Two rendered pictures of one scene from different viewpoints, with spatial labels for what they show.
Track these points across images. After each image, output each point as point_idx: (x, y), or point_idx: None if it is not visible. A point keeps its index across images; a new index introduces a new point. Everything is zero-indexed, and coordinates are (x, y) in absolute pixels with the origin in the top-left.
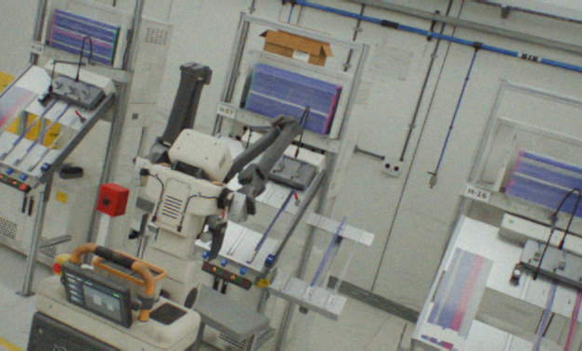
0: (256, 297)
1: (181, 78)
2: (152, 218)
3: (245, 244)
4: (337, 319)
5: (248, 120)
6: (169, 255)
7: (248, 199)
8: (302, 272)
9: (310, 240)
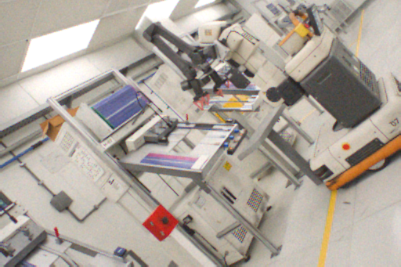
0: (234, 174)
1: (160, 27)
2: (254, 43)
3: (217, 134)
4: None
5: (121, 134)
6: (265, 64)
7: None
8: None
9: None
